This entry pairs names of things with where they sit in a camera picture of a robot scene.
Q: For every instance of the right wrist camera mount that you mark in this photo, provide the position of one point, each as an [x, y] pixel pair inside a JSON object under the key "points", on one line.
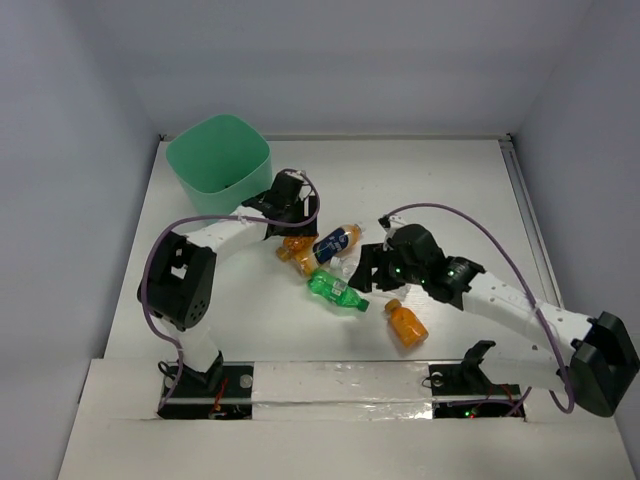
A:
{"points": [[390, 224]]}

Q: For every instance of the green plastic bottle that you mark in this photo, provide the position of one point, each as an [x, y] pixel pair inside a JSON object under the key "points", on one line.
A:
{"points": [[336, 291]]}

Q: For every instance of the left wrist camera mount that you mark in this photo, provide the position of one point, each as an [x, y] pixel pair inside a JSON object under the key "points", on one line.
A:
{"points": [[298, 175]]}

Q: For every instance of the blue label yellow bottle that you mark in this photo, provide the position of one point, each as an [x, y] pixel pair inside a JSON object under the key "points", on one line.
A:
{"points": [[324, 250]]}

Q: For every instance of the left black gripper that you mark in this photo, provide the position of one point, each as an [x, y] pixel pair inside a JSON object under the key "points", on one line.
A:
{"points": [[292, 220]]}

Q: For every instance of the large clear water bottle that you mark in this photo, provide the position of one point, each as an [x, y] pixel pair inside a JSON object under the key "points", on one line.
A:
{"points": [[345, 267]]}

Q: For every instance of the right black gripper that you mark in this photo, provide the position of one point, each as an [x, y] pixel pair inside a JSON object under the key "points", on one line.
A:
{"points": [[373, 255]]}

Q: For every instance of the green plastic bin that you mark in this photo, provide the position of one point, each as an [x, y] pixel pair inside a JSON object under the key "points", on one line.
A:
{"points": [[220, 163]]}

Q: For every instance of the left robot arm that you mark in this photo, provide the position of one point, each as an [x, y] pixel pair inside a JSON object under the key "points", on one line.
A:
{"points": [[177, 281]]}

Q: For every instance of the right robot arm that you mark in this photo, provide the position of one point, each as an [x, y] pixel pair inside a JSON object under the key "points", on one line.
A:
{"points": [[592, 358]]}

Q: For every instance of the short orange bottle yellow cap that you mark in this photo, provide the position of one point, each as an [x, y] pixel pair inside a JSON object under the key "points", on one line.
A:
{"points": [[292, 245]]}

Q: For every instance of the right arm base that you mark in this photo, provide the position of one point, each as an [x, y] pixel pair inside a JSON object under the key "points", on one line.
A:
{"points": [[460, 390]]}

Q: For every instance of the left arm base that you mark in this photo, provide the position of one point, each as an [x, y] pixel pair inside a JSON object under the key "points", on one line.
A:
{"points": [[230, 398]]}

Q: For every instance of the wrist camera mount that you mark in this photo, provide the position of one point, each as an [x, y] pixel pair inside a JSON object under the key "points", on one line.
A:
{"points": [[298, 175], [390, 224]]}

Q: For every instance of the small orange juice bottle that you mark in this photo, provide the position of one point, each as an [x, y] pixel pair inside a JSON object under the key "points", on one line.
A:
{"points": [[408, 329]]}

